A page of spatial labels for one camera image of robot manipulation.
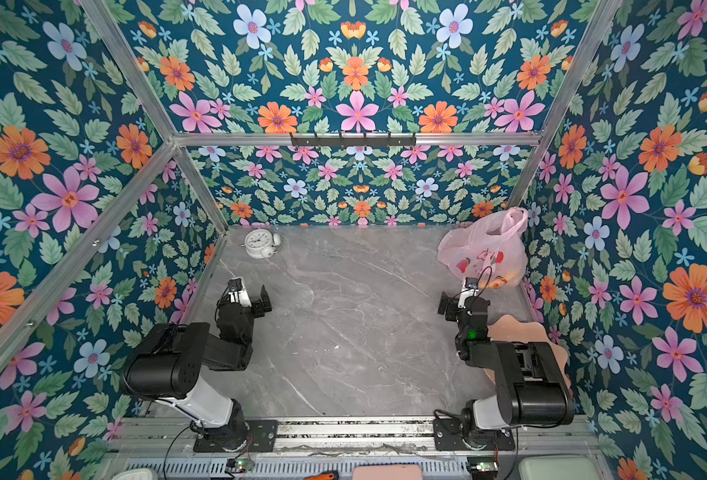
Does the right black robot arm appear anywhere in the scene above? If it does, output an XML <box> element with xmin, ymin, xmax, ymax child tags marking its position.
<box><xmin>433</xmin><ymin>278</ymin><xmax>575</xmax><ymax>451</ymax></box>

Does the aluminium mounting rail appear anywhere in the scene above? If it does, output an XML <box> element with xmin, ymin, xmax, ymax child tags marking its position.
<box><xmin>108</xmin><ymin>415</ymin><xmax>599</xmax><ymax>457</ymax></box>

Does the pink plastic bag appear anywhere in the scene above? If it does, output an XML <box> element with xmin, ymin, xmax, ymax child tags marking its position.
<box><xmin>437</xmin><ymin>207</ymin><xmax>529</xmax><ymax>289</ymax></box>

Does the black hook rail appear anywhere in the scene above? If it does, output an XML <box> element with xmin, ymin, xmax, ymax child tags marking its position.
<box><xmin>290</xmin><ymin>133</ymin><xmax>417</xmax><ymax>148</ymax></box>

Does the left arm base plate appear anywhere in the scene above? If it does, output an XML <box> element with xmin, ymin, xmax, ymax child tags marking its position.
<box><xmin>190</xmin><ymin>417</ymin><xmax>279</xmax><ymax>453</ymax></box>

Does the orange tool handle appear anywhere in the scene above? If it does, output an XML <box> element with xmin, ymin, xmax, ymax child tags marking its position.
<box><xmin>304</xmin><ymin>470</ymin><xmax>340</xmax><ymax>480</ymax></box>

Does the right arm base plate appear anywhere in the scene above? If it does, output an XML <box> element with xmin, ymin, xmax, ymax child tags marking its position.
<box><xmin>433</xmin><ymin>417</ymin><xmax>515</xmax><ymax>452</ymax></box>

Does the white alarm clock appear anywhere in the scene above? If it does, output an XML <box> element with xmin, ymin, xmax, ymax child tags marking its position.
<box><xmin>244</xmin><ymin>229</ymin><xmax>283</xmax><ymax>259</ymax></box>

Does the pink wavy bowl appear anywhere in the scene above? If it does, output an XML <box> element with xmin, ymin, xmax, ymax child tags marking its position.
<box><xmin>486</xmin><ymin>316</ymin><xmax>571</xmax><ymax>391</ymax></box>

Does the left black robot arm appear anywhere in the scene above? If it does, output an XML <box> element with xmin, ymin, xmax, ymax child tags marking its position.
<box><xmin>121</xmin><ymin>278</ymin><xmax>277</xmax><ymax>453</ymax></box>

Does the pink box at bottom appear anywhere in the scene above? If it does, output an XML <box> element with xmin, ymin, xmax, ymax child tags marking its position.
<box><xmin>352</xmin><ymin>464</ymin><xmax>423</xmax><ymax>480</ymax></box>

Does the white object bottom left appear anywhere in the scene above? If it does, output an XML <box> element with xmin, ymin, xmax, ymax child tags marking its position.
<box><xmin>112</xmin><ymin>468</ymin><xmax>159</xmax><ymax>480</ymax></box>

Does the pale green box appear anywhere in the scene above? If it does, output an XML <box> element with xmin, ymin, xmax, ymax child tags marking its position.
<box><xmin>519</xmin><ymin>456</ymin><xmax>601</xmax><ymax>480</ymax></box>

